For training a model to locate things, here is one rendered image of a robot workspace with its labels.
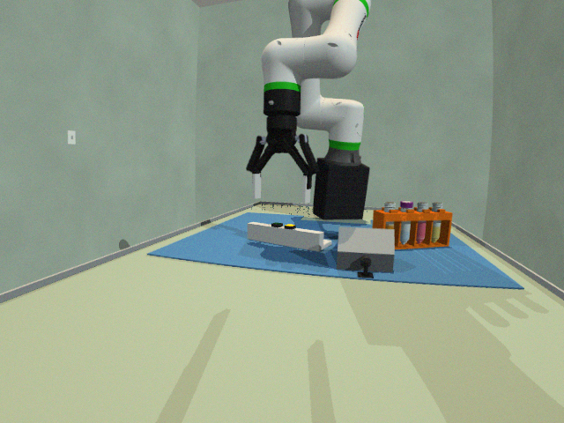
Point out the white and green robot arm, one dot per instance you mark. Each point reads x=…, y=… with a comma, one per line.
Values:
x=331, y=55

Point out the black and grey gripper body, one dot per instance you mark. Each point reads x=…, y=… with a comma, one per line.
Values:
x=281, y=126

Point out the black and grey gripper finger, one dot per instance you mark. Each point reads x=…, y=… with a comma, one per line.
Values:
x=256, y=164
x=307, y=169

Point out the blue flat mat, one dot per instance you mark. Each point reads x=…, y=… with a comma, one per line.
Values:
x=227, y=244

